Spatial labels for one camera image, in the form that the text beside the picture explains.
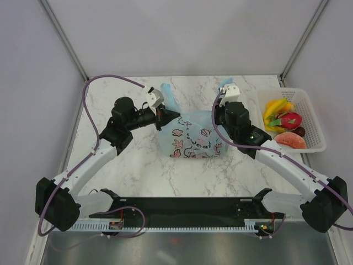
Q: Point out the dark purple fake plum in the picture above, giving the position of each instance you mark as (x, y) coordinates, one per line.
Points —
(299, 131)

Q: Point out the fake watermelon slice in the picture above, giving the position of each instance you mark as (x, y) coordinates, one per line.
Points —
(290, 139)

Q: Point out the left aluminium corner post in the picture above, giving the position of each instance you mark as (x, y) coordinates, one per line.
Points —
(54, 21)

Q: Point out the orange fake peach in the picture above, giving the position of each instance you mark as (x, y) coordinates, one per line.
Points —
(289, 107)

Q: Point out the light blue plastic bag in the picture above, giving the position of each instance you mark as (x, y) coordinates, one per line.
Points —
(191, 135)

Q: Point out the aluminium corner post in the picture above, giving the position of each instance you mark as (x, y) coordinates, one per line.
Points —
(54, 21)
(321, 7)

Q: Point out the yellow fake banana bunch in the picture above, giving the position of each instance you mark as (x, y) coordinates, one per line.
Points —
(271, 110)

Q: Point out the white slotted cable duct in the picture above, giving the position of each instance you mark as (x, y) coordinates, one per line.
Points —
(100, 225)

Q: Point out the right aluminium corner post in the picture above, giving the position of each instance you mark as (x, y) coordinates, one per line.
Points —
(321, 7)

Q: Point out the red fake dragon fruit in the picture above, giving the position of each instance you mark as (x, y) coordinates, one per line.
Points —
(287, 120)

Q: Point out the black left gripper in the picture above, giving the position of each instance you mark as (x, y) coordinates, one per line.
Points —
(162, 114)

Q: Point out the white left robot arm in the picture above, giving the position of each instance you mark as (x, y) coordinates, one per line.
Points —
(58, 201)

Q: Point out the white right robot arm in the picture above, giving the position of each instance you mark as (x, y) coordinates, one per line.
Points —
(321, 201)

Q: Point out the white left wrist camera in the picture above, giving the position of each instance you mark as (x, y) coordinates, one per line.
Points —
(154, 97)

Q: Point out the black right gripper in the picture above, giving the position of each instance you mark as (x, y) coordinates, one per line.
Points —
(218, 109)

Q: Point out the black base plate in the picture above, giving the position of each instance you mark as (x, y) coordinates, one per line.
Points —
(194, 211)

